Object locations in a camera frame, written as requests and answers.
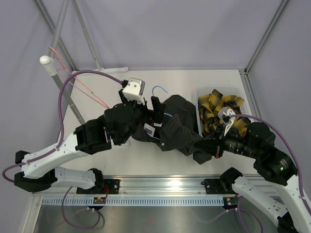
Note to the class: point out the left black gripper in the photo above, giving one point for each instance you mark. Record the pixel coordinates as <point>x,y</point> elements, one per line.
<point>158,108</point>

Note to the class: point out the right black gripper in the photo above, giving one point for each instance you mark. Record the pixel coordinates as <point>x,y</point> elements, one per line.
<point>210,145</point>

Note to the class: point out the pink wire hanger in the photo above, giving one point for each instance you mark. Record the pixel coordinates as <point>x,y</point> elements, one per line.
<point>89,93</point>

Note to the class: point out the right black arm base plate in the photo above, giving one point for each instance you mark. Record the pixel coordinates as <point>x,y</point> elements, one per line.
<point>213,186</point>

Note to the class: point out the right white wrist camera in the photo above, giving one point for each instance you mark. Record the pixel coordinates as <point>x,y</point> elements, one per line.
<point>227,116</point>

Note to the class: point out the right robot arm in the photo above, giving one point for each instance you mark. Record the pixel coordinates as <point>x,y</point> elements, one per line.
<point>293,215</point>

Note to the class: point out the white plastic basket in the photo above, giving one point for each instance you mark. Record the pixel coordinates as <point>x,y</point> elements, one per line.
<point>210,100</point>

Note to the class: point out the blue wire hanger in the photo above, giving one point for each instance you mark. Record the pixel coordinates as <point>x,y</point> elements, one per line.
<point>152,129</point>

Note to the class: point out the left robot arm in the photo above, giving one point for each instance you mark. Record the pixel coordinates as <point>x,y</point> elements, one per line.
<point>43,169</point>

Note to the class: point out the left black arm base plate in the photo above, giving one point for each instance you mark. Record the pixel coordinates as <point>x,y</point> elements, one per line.
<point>110,186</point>

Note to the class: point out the aluminium mounting rail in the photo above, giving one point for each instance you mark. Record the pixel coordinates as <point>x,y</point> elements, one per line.
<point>131,185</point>

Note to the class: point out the white slotted cable duct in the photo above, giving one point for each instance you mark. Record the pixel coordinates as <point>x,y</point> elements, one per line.
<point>134,201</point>

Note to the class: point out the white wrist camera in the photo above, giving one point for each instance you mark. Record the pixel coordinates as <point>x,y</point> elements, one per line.
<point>227,116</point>
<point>132,90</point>

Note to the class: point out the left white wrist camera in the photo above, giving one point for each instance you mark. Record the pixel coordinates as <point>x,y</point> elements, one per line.
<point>132,90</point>

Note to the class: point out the black pinstripe shirt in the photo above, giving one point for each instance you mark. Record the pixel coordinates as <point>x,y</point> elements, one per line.
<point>178,131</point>

